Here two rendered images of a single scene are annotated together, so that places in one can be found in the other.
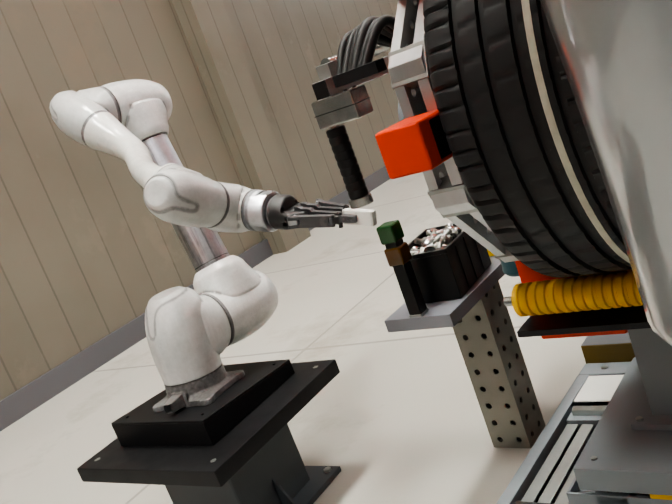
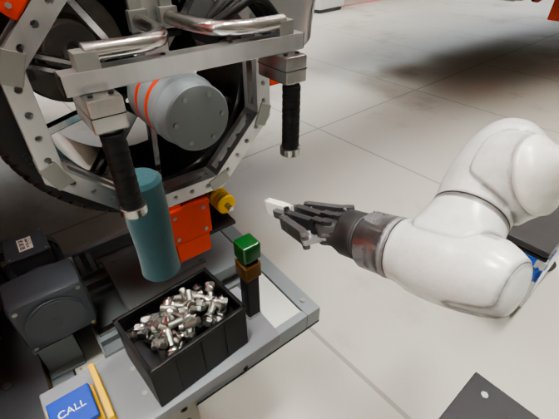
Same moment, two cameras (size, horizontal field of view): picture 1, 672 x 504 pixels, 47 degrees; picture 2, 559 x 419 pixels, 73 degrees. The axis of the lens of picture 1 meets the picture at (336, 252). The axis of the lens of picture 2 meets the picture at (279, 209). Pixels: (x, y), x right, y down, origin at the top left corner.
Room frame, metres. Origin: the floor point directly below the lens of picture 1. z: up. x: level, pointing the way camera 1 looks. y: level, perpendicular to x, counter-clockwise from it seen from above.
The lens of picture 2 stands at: (2.07, 0.05, 1.14)
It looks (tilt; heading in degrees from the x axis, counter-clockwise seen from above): 37 degrees down; 192
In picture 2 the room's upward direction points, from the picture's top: straight up
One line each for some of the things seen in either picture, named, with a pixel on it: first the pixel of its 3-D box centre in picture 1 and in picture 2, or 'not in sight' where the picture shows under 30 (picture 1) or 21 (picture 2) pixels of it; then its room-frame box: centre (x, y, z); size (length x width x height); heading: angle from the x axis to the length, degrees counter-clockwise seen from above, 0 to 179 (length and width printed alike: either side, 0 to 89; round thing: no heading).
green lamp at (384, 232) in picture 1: (390, 232); (247, 248); (1.56, -0.12, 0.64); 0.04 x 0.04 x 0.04; 50
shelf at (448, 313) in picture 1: (461, 282); (169, 366); (1.71, -0.25, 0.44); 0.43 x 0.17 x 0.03; 140
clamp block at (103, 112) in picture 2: not in sight; (99, 105); (1.60, -0.32, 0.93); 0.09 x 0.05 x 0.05; 50
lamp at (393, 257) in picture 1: (398, 254); (248, 267); (1.56, -0.12, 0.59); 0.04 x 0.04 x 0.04; 50
